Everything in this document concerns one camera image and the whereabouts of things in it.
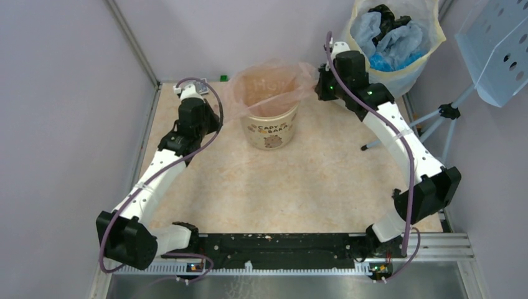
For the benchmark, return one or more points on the large translucent bag of bags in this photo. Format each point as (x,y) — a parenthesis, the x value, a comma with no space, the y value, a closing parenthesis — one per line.
(396,38)

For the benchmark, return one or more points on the white toothed cable rail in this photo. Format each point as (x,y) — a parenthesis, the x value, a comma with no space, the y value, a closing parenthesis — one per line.
(183,269)

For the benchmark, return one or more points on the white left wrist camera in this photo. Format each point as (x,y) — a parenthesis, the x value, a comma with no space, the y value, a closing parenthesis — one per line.
(187,90)

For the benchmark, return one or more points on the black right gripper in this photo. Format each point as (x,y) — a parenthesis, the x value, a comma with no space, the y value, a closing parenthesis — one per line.
(319,89)

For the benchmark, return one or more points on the pink plastic trash bag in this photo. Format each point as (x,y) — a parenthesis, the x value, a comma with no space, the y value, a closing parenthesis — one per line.
(306,79)

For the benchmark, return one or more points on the black plastic bag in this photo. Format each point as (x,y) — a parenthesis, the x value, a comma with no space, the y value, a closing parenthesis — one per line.
(388,21)

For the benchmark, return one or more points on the light blue tripod stand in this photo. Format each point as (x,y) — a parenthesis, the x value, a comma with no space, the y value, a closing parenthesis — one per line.
(429,128)

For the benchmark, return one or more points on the blue plastic bag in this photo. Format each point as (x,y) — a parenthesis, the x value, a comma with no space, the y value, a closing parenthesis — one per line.
(383,64)

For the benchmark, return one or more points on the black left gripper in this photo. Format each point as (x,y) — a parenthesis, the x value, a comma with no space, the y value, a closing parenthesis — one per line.
(215,124)

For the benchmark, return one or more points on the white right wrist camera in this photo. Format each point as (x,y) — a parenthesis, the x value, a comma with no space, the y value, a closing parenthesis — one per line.
(338,48)

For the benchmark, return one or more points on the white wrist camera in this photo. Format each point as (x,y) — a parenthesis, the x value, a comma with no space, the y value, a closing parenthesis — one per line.
(187,90)
(338,48)

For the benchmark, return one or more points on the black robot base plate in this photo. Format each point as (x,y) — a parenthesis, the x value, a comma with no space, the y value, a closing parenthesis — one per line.
(291,251)

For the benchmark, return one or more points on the aluminium corner frame post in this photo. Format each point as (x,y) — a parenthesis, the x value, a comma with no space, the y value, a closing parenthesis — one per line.
(132,41)

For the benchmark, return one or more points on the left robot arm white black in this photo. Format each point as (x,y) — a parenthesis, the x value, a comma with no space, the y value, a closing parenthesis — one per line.
(123,233)

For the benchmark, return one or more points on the perforated light blue panel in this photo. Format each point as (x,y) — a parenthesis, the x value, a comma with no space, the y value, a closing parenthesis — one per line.
(493,44)

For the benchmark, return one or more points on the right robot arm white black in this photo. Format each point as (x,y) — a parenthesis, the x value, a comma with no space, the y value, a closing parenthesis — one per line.
(431,185)

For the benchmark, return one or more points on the cream capybara trash bin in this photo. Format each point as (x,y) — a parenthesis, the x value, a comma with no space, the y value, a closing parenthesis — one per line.
(270,124)

